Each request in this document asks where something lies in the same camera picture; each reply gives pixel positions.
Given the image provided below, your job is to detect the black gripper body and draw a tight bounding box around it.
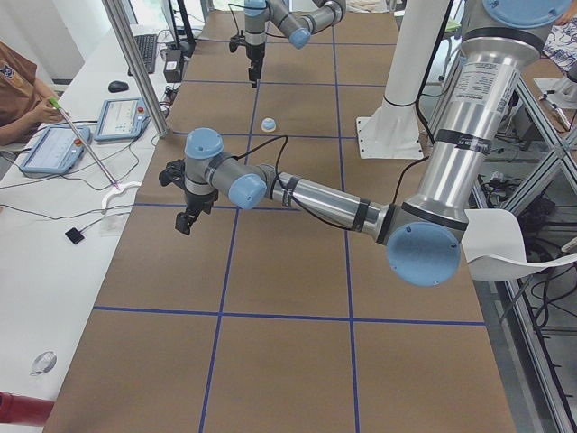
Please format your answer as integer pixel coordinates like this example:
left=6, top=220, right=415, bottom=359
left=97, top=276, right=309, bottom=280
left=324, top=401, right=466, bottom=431
left=185, top=189, right=219, bottom=216
left=246, top=44, right=264, bottom=78

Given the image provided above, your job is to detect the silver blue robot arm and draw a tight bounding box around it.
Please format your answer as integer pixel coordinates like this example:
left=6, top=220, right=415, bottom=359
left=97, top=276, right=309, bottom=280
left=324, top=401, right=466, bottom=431
left=229, top=1, right=346, bottom=88
left=175, top=1, right=568, bottom=287

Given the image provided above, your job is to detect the black power adapter box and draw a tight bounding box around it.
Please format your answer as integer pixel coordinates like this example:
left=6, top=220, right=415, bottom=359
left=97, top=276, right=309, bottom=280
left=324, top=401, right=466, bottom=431
left=163, top=49, right=184, bottom=83

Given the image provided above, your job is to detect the small black square pad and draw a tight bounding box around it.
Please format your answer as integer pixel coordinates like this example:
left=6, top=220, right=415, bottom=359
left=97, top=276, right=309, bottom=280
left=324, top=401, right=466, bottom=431
left=65, top=227, right=85, bottom=244

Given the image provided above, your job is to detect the black keyboard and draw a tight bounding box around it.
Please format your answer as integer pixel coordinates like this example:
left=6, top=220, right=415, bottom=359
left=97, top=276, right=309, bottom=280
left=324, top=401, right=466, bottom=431
left=133, top=34, right=158, bottom=74

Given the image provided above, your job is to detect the right teach pendant tablet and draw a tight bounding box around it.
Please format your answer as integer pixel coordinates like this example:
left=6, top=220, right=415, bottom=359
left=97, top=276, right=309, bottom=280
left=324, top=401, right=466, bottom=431
left=95, top=98, right=150, bottom=142

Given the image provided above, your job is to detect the teach pendant tablet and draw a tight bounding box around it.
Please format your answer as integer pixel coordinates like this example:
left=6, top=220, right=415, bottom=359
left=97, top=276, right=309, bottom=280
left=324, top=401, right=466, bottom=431
left=20, top=125, right=84, bottom=177
left=95, top=98, right=150, bottom=142

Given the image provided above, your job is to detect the black computer mouse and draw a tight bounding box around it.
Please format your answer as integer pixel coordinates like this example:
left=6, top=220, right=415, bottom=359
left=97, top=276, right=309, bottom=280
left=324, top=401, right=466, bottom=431
left=107, top=80, right=130, bottom=93

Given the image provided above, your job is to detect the left teach pendant tablet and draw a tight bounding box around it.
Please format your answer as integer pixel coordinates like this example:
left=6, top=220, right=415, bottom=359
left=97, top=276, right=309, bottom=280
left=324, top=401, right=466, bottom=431
left=20, top=125, right=84, bottom=177

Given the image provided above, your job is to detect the pink grabber stick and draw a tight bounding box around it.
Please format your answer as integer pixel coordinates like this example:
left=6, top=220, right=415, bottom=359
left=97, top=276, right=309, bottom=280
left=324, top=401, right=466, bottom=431
left=48, top=97, right=120, bottom=190

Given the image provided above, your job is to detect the clear tape roll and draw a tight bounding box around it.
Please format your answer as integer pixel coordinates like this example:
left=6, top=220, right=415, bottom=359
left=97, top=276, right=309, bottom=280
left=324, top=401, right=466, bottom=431
left=30, top=351, right=58, bottom=376

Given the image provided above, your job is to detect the person in brown shirt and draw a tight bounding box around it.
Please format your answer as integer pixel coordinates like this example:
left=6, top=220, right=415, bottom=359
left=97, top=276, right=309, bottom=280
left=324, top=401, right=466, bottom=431
left=1, top=42, right=63, bottom=146

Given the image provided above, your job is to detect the red cylinder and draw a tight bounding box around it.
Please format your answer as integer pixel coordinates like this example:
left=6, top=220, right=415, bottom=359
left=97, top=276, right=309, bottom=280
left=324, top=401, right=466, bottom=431
left=0, top=392, right=54, bottom=427

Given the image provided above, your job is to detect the white plastic chair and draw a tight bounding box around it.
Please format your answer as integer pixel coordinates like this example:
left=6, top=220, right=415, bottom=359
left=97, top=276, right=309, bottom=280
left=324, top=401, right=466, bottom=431
left=462, top=208, right=576, bottom=281

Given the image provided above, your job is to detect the aluminium frame post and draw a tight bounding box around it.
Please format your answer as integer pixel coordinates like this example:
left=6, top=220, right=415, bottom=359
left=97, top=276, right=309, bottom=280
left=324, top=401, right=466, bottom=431
left=102, top=0, right=169, bottom=138

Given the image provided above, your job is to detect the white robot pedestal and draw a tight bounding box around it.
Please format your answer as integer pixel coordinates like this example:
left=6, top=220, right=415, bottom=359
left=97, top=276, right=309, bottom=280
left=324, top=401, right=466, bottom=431
left=356, top=0, right=451, bottom=160

